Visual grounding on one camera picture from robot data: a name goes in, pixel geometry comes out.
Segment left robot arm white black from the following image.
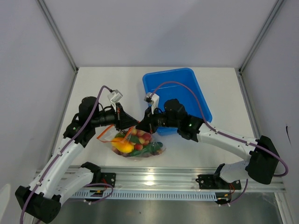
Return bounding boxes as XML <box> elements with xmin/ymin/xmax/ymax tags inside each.
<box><xmin>15</xmin><ymin>97</ymin><xmax>138</xmax><ymax>224</ymax></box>

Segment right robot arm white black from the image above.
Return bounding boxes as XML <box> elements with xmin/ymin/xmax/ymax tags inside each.
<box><xmin>136</xmin><ymin>99</ymin><xmax>279</xmax><ymax>188</ymax></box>

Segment clear zip top bag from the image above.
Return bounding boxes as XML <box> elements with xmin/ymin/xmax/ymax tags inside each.
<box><xmin>97</xmin><ymin>125</ymin><xmax>166</xmax><ymax>160</ymax></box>

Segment green cucumber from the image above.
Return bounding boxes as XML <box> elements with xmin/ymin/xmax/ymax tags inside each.
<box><xmin>129</xmin><ymin>135</ymin><xmax>165</xmax><ymax>152</ymax></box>

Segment left aluminium frame post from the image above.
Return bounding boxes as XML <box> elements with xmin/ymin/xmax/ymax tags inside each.
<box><xmin>36</xmin><ymin>0</ymin><xmax>78</xmax><ymax>74</ymax></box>

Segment orange mango slice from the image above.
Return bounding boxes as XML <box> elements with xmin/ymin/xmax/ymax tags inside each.
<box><xmin>111</xmin><ymin>137</ymin><xmax>134</xmax><ymax>154</ymax></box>

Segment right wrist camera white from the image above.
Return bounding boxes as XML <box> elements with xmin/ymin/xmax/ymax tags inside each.
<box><xmin>144</xmin><ymin>92</ymin><xmax>159</xmax><ymax>114</ymax></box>

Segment right aluminium frame post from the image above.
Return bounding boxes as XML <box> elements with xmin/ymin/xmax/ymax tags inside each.
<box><xmin>238</xmin><ymin>0</ymin><xmax>286</xmax><ymax>75</ymax></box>

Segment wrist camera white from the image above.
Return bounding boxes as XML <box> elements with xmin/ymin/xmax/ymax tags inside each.
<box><xmin>107</xmin><ymin>90</ymin><xmax>123</xmax><ymax>111</ymax></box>
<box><xmin>144</xmin><ymin>92</ymin><xmax>159</xmax><ymax>114</ymax></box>

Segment aluminium frame post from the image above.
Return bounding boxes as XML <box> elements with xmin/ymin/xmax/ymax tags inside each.
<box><xmin>36</xmin><ymin>0</ymin><xmax>78</xmax><ymax>74</ymax></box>
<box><xmin>238</xmin><ymin>0</ymin><xmax>286</xmax><ymax>75</ymax></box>

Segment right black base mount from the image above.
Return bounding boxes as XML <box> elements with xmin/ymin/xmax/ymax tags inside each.
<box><xmin>195</xmin><ymin>163</ymin><xmax>242</xmax><ymax>190</ymax></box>

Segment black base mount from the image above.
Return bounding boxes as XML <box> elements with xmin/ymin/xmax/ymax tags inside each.
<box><xmin>195</xmin><ymin>163</ymin><xmax>242</xmax><ymax>190</ymax></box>
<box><xmin>80</xmin><ymin>162</ymin><xmax>116</xmax><ymax>188</ymax></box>

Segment red lychee bunch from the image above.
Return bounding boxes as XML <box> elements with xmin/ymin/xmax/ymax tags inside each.
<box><xmin>116</xmin><ymin>129</ymin><xmax>154</xmax><ymax>152</ymax></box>

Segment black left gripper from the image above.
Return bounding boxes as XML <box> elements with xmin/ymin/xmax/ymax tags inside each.
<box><xmin>92</xmin><ymin>103</ymin><xmax>139</xmax><ymax>132</ymax></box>

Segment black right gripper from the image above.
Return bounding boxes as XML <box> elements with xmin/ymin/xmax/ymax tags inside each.
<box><xmin>136</xmin><ymin>105</ymin><xmax>179</xmax><ymax>134</ymax></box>

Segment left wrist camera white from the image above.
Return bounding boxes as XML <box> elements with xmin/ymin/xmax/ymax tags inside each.
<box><xmin>107</xmin><ymin>90</ymin><xmax>123</xmax><ymax>111</ymax></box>

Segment blue plastic bin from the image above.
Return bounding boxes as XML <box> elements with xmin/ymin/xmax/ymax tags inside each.
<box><xmin>142</xmin><ymin>68</ymin><xmax>213</xmax><ymax>136</ymax></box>

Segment white slotted cable duct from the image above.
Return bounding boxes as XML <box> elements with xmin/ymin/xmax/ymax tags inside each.
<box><xmin>71</xmin><ymin>189</ymin><xmax>217</xmax><ymax>202</ymax></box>

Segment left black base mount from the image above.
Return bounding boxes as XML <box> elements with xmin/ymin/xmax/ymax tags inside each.
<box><xmin>80</xmin><ymin>162</ymin><xmax>116</xmax><ymax>188</ymax></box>

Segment aluminium mounting rail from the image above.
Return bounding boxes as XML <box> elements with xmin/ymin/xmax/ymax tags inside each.
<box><xmin>35</xmin><ymin>166</ymin><xmax>287</xmax><ymax>193</ymax></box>

